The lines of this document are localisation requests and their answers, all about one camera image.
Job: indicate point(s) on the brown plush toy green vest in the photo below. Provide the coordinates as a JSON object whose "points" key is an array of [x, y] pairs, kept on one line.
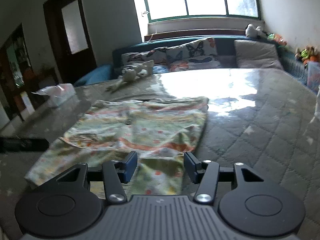
{"points": [[308, 52]]}

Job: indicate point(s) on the colourful printed children's jacket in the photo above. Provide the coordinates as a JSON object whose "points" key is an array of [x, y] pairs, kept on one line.
{"points": [[150, 130]]}

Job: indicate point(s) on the brown wooden rail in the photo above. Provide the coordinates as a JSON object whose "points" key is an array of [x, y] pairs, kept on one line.
{"points": [[195, 33]]}

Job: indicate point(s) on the teal sofa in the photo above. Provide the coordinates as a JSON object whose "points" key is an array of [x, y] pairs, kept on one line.
{"points": [[118, 53]]}

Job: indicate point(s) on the orange green plastic toy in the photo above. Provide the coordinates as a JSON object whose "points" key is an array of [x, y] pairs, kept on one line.
{"points": [[276, 38]]}

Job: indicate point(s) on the dark wooden cabinet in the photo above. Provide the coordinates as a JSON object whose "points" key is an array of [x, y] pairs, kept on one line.
{"points": [[17, 55]]}

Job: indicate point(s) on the large butterfly print pillow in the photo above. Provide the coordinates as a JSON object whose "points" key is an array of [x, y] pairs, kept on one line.
{"points": [[195, 52]]}

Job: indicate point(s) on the clear plastic storage box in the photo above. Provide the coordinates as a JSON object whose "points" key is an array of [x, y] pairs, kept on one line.
{"points": [[313, 77]]}

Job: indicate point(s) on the grey quilted star table cover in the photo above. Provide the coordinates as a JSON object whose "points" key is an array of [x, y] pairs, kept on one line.
{"points": [[250, 142]]}

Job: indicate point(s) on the white pink tissue pack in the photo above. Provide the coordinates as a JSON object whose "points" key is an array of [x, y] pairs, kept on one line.
{"points": [[58, 95]]}

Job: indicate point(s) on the blue patterned bench cushion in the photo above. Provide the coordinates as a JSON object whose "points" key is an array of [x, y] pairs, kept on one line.
{"points": [[295, 65]]}

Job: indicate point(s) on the grey pillow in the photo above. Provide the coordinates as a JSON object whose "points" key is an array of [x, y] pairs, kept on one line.
{"points": [[257, 55]]}

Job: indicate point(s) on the orange plush toy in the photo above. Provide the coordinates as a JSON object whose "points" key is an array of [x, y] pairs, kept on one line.
{"points": [[312, 58]]}

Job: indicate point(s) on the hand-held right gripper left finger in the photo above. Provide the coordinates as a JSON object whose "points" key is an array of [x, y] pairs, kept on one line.
{"points": [[130, 166]]}

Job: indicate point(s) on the white plush toy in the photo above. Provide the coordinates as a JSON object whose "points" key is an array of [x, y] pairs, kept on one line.
{"points": [[131, 73]]}

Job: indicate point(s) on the blue grey cushion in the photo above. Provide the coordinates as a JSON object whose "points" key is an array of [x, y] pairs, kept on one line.
{"points": [[225, 51]]}

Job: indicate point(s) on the small butterfly print pillow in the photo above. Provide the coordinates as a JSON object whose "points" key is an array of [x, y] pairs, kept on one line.
{"points": [[145, 56]]}

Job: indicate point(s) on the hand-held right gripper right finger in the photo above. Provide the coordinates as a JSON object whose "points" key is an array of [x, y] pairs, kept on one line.
{"points": [[191, 166]]}

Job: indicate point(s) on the brown door with frosted glass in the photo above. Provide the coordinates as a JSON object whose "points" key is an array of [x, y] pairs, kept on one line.
{"points": [[57, 42]]}

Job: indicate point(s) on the black and white plush dog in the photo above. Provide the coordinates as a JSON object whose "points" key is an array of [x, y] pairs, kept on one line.
{"points": [[253, 31]]}

